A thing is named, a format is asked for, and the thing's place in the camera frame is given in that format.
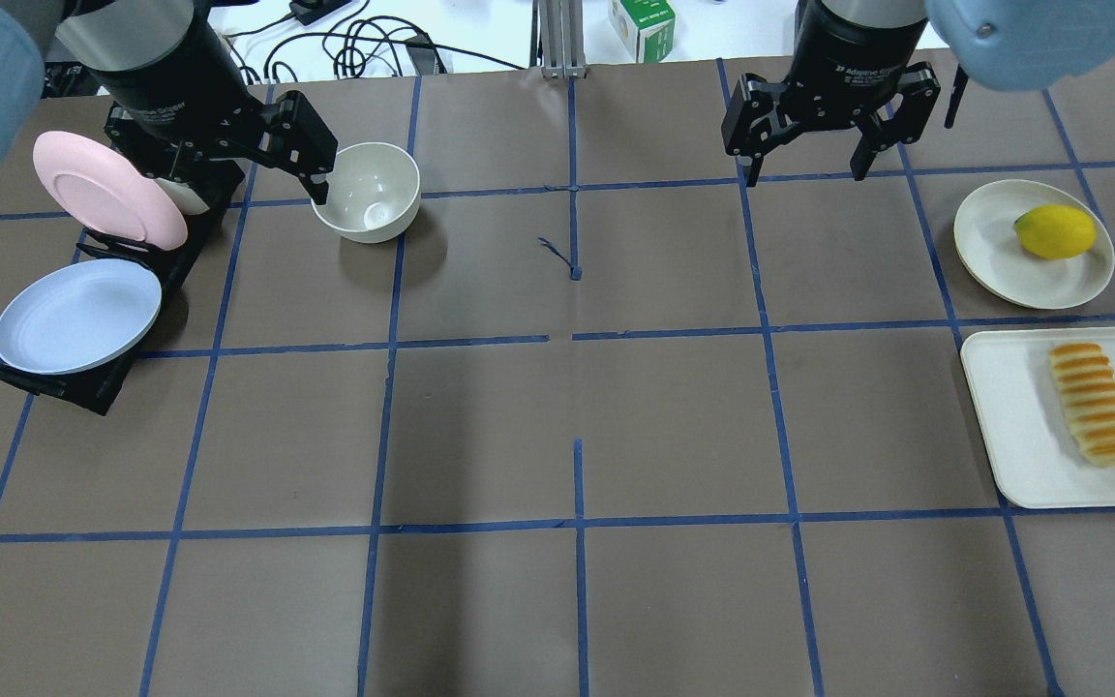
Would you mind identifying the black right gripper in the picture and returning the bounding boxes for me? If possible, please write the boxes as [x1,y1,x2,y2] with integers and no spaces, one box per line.
[723,0,942,188]

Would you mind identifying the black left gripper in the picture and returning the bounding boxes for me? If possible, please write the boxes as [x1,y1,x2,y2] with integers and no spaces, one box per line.
[93,19,338,204]

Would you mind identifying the light blue plate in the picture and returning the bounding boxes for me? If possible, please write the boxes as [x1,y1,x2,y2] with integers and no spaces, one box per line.
[0,258,163,376]

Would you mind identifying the striped bread roll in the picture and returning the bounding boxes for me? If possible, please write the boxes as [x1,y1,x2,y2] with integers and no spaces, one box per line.
[1048,343,1115,468]

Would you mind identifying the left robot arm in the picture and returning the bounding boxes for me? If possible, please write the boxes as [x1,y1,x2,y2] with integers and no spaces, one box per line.
[0,1,338,204]

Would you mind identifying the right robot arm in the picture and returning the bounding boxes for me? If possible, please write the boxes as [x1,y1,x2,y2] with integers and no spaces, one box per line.
[720,1,1115,186]

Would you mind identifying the small cream plate in rack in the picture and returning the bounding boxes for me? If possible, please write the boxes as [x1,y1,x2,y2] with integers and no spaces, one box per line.
[154,177,211,216]

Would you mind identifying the cream plate under lemon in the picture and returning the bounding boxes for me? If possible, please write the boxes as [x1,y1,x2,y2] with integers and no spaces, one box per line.
[954,178,1115,310]

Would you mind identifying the pink plate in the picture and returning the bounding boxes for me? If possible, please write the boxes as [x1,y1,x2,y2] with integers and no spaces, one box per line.
[32,130,190,251]

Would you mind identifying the black plate rack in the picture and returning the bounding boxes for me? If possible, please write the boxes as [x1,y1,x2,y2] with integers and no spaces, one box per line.
[0,162,248,415]

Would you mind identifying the cream ceramic bowl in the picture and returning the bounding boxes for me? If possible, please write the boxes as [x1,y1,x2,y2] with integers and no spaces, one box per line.
[311,142,421,244]

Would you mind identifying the black power adapter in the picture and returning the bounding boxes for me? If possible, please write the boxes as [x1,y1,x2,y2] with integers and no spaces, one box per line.
[288,0,352,26]

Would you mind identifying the green white carton box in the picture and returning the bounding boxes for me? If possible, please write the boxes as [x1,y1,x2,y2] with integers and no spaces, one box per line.
[608,1,677,65]

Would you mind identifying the yellow lemon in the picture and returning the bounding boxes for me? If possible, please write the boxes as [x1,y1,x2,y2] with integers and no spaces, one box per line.
[1012,204,1099,260]

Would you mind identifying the loose blue tape strip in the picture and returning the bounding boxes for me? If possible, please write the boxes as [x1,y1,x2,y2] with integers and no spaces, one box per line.
[539,235,583,282]

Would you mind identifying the white rectangular tray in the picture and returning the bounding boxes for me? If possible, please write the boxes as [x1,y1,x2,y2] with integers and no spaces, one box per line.
[960,327,1115,510]

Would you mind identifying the aluminium frame post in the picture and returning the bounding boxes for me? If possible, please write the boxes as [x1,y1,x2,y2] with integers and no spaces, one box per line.
[529,1,588,79]

